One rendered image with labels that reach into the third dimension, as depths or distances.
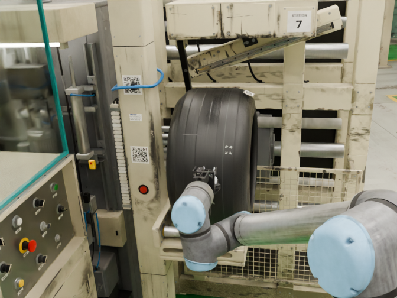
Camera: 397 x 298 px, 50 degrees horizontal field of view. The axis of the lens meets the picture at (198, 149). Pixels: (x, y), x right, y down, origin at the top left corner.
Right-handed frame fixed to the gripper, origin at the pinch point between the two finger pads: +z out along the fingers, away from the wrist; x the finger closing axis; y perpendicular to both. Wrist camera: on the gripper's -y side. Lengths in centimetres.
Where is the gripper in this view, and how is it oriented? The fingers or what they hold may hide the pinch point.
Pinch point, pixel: (211, 178)
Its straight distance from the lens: 148.5
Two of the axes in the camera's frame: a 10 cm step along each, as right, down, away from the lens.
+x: -9.8, -0.4, 2.0
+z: 2.0, -2.7, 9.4
